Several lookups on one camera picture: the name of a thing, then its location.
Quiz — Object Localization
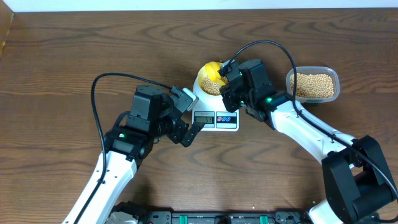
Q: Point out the yellow plastic bowl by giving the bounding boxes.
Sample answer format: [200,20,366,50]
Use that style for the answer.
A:
[197,62,229,96]

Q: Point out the yellow measuring scoop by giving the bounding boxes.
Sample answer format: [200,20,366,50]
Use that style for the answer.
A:
[205,62,227,86]

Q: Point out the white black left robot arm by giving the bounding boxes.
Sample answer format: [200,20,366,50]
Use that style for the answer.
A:
[64,85,204,223]

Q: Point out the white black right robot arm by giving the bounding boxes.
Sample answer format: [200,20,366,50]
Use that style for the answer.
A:
[220,59,397,223]

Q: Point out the white digital kitchen scale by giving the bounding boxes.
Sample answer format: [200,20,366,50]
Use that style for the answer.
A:
[192,78,239,132]

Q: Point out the soybeans in bowl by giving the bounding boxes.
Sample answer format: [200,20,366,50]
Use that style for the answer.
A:
[200,76,229,96]

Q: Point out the clear plastic soybean container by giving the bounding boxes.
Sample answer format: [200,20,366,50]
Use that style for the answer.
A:
[296,66,340,103]

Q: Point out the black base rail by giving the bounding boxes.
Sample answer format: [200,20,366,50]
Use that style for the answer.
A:
[107,202,380,224]

